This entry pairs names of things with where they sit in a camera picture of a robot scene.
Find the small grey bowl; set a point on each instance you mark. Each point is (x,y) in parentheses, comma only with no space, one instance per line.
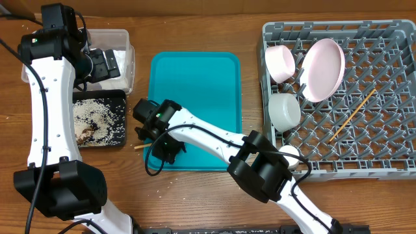
(284,111)

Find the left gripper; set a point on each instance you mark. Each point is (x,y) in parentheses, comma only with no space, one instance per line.
(103,71)

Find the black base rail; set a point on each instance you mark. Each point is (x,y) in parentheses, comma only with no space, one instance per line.
(291,229)

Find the clear plastic waste bin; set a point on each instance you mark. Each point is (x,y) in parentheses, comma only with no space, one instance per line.
(118,41)

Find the grey dishwasher rack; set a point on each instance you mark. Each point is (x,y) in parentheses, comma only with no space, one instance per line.
(379,141)

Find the brown food scrap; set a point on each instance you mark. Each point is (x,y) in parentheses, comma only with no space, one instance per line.
(85,135)

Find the spilled rice pile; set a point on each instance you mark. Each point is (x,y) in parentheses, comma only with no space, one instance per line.
(97,120)

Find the black waste tray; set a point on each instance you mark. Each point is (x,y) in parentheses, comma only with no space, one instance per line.
(120,97)

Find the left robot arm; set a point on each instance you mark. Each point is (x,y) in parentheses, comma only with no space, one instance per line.
(56,181)

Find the teal plastic tray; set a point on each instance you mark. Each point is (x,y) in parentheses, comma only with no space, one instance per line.
(208,84)

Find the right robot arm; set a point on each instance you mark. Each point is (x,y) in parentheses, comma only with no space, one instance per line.
(253,162)

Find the wooden chopstick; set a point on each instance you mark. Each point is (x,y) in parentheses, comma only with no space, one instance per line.
(142,146)
(352,115)

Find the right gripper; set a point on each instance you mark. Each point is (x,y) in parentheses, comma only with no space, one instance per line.
(171,149)

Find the large white plate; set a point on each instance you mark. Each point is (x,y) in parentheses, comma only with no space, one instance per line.
(323,70)

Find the pink bowl with rice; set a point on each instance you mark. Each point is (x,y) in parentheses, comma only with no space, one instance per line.
(279,63)

